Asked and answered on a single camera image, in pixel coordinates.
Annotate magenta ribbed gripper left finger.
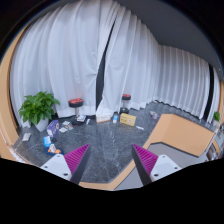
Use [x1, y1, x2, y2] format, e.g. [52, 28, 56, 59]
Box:
[41, 144, 91, 184]

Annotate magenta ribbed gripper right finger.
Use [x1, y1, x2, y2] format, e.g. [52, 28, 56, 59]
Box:
[132, 144, 181, 185]

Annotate blue tray with items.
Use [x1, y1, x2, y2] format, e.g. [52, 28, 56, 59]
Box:
[45, 144, 63, 155]

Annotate orange counter desk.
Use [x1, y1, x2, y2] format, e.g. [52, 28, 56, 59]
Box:
[79, 114, 215, 190]

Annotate purple box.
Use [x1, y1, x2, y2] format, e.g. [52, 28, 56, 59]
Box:
[47, 120, 59, 137]

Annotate yellow cardboard box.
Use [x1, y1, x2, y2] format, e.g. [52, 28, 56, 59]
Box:
[120, 113, 136, 126]

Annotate white paper on floor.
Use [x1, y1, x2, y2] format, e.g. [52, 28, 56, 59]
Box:
[22, 133, 31, 141]

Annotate white carton box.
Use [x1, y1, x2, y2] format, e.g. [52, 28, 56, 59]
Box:
[96, 113, 111, 123]

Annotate small blue white carton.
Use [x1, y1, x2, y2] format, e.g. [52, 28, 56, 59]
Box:
[113, 114, 119, 124]

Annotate red-topped bar stool left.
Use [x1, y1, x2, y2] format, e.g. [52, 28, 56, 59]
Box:
[68, 98, 84, 126]

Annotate green potted plant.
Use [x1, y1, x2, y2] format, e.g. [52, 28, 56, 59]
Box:
[19, 91, 60, 132]

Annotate small green plant right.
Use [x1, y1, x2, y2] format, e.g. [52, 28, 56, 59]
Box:
[213, 111, 220, 122]

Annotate right white curtain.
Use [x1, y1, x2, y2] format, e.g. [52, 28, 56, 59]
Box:
[96, 5, 220, 122]

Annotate white curtain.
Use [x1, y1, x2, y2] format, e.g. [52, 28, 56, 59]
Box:
[96, 5, 220, 122]
[9, 0, 116, 129]

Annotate left white curtain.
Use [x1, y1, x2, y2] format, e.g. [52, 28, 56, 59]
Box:
[9, 0, 116, 129]

